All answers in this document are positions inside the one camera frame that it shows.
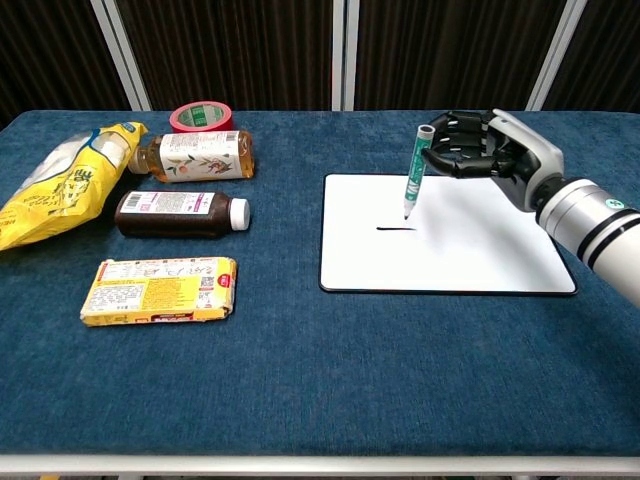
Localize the white partition post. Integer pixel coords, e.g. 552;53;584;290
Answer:
525;0;589;112
89;0;153;112
330;0;360;112

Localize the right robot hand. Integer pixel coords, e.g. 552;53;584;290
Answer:
421;108;566;211

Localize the red tape roll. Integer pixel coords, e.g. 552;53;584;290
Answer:
168;101;235;134

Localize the yellow snack bag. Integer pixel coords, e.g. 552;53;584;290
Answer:
0;121;150;252

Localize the white rectangular board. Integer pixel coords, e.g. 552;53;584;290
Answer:
318;173;580;297

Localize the amber tea bottle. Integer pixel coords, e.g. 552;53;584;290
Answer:
127;129;256;184

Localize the yellow food box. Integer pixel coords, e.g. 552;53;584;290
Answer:
79;256;239;328

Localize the dark corrugated partition panel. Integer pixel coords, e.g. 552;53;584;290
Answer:
543;0;640;112
0;0;132;126
114;0;335;112
353;0;566;112

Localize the blue table cloth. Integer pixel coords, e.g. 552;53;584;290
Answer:
0;109;640;459

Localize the dark brown bottle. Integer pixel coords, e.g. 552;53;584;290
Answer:
114;190;251;239

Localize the green marker pen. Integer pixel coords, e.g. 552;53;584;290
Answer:
402;123;437;222

